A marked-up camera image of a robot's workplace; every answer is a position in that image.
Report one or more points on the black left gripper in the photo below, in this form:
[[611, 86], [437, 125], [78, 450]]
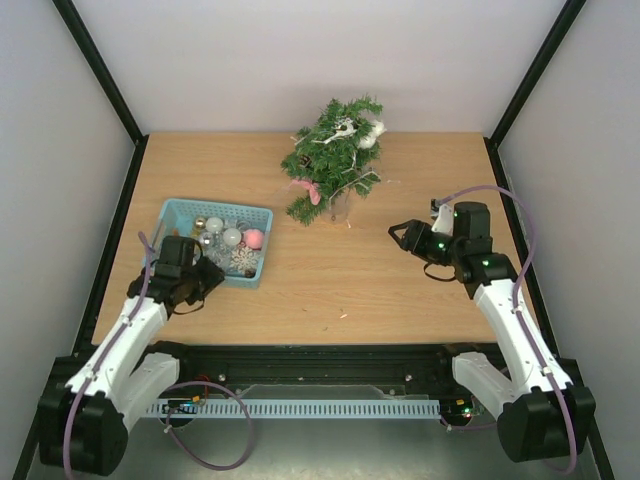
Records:
[[216, 276]]

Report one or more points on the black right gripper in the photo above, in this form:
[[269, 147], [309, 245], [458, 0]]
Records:
[[409, 235]]

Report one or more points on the pink felt ornament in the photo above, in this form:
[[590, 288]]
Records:
[[310, 187]]

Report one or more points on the small green christmas tree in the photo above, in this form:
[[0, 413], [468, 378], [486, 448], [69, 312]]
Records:
[[339, 167]]

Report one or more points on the white cotton boll ornament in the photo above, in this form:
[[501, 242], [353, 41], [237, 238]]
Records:
[[377, 129]]

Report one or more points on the silver glitter reindeer ornament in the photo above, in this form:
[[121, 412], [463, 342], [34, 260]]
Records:
[[344, 129]]

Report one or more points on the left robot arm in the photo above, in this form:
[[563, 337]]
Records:
[[84, 424]]

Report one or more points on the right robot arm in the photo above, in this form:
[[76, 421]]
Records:
[[540, 412]]

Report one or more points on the wooden tree base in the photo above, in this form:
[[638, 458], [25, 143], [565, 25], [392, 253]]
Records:
[[338, 209]]

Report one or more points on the white snowflake ornament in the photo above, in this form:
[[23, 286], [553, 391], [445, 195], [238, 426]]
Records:
[[244, 259]]

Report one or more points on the light blue plastic basket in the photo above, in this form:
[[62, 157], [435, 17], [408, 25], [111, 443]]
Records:
[[177, 215]]

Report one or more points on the white frosted ball ornament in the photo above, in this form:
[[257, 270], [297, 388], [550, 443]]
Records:
[[214, 225]]

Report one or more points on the pink pompom ornament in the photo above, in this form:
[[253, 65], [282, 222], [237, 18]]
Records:
[[254, 239]]

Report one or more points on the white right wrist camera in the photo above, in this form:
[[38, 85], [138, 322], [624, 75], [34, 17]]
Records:
[[442, 215]]

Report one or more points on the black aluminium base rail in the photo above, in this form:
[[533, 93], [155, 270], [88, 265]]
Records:
[[419, 369]]

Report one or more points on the light blue cable duct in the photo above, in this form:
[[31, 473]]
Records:
[[298, 409]]

